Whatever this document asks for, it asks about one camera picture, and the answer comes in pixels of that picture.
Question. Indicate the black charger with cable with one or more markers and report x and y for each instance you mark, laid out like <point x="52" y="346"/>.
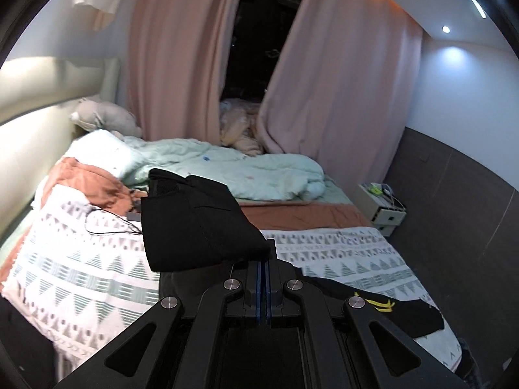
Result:
<point x="117" y="222"/>

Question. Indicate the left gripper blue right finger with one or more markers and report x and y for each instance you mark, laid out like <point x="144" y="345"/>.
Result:
<point x="278" y="306"/>

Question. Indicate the white bedside table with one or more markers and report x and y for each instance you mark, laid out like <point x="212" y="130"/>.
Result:
<point x="385" y="212"/>

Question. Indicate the crumpled peach blanket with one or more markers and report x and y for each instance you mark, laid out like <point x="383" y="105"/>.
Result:
<point x="238" y="126"/>

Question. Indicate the left pink curtain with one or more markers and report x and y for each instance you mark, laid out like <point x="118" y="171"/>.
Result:
<point x="177" y="59"/>

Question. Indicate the cream padded headboard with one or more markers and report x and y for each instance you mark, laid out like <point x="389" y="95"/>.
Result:
<point x="37" y="95"/>

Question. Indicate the pink curtain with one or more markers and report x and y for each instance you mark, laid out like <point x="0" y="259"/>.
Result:
<point x="342" y="88"/>
<point x="177" y="59"/>

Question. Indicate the green item on bedside table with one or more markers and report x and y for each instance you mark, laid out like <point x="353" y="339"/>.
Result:
<point x="375" y="189"/>

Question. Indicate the mint green duvet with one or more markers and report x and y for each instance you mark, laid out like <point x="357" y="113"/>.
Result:
<point x="259" y="178"/>

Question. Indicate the grey pillow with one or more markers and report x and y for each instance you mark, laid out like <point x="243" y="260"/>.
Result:
<point x="92" y="115"/>

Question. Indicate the rust orange cloth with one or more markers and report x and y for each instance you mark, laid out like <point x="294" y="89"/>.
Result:
<point x="99" y="186"/>

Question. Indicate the right pink curtain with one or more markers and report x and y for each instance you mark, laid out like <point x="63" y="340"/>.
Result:
<point x="342" y="88"/>

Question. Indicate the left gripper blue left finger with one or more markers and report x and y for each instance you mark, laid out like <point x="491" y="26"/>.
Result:
<point x="243" y="289"/>

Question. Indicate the large black shirt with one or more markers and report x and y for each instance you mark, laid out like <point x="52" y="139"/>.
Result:
<point x="193" y="226"/>

